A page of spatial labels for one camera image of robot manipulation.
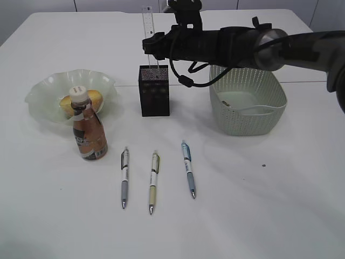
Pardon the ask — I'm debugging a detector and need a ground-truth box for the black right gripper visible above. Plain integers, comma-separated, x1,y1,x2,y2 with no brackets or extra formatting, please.
142,29,220,65

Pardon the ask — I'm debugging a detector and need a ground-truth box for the clear plastic ruler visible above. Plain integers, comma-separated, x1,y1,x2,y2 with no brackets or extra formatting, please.
142,5,159,68

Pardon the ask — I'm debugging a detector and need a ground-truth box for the sugared bread roll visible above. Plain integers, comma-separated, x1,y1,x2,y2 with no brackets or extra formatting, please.
59,90,104,117

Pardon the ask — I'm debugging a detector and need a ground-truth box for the blue grip pen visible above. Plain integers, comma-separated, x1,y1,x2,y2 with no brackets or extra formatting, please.
181,140,196,199

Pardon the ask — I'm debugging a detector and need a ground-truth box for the cream grip pen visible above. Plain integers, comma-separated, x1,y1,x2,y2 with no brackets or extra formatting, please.
148,150,160,215

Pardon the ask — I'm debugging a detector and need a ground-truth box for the Nescafe coffee bottle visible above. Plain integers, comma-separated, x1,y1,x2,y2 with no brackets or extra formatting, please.
69,86,108,160

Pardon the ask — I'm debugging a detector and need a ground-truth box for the grey grip pen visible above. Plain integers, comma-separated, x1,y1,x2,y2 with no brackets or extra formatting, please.
121,146,129,209

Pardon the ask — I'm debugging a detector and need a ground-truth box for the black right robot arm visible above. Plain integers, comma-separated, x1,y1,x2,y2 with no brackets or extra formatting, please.
142,17,344,108

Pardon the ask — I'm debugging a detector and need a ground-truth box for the black mesh pen holder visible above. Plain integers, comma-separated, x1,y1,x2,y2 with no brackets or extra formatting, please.
139,65,170,117

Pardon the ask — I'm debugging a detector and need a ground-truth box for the pale green woven basket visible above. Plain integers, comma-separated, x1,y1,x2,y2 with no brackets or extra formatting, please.
209,69,287,136

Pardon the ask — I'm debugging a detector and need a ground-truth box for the pale green wavy plate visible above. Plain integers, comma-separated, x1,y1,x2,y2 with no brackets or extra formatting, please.
25,69,117,124

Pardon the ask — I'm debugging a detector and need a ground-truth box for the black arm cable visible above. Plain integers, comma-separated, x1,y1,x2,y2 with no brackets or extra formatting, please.
168,59,232,88

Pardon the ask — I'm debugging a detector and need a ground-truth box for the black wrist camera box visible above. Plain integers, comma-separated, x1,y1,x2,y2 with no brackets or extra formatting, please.
167,0,203,31

